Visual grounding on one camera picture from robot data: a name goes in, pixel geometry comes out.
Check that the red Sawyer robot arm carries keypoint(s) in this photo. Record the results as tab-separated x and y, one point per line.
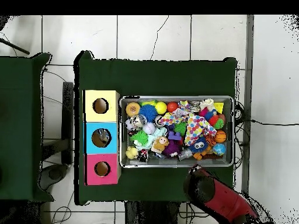
219	196

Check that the shallow clear mesh bin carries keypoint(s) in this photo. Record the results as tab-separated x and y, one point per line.
176	98

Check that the wooden box with three holes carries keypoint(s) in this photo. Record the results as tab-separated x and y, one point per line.
101	127

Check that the crushed silver drink can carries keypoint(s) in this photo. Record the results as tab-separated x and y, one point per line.
138	121

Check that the blue spiky rubber ball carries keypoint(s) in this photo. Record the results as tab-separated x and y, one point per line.
148	112

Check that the green spiky rubber ball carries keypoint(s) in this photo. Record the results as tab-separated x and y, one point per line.
140	137

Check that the plain yellow ball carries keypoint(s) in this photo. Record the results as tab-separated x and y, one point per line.
160	108

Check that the orange ball with cream dots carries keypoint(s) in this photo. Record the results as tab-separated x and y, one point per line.
132	108

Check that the tan plush animal toy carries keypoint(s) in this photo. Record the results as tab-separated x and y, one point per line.
160	143

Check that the purple toy building block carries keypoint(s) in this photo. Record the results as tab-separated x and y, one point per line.
174	136

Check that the small red ball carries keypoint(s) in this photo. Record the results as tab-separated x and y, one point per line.
172	106

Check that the yellow rubber duck toy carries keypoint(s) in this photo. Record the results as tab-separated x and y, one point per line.
132	152

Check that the polka dot cloth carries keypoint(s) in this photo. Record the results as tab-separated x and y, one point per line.
196	128

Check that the dark green table cloth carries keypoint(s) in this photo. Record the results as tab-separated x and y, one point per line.
23	116
163	74

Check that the black panel stand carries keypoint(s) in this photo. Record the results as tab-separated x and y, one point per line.
68	121

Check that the grey stand base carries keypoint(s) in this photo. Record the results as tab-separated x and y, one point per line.
57	173

